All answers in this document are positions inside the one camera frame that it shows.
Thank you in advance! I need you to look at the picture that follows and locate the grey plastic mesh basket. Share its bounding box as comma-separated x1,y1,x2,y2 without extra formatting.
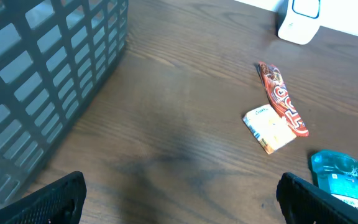
0,0,129,206

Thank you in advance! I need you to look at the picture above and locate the small orange box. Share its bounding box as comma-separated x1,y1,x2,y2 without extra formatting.
242,105,296,154

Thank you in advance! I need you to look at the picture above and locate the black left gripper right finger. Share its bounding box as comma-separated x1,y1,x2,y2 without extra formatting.
276,172,358,224

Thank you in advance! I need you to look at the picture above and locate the white barcode scanner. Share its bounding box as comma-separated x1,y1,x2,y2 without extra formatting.
277,0,321,45

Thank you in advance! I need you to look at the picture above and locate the teal mouthwash bottle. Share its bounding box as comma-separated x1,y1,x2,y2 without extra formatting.
310,150,358,209

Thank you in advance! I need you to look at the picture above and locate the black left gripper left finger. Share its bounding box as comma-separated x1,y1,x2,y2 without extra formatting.
0,171,86,224

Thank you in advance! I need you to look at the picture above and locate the red chocolate bar wrapper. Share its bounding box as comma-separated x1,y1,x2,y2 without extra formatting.
258,62,309,137

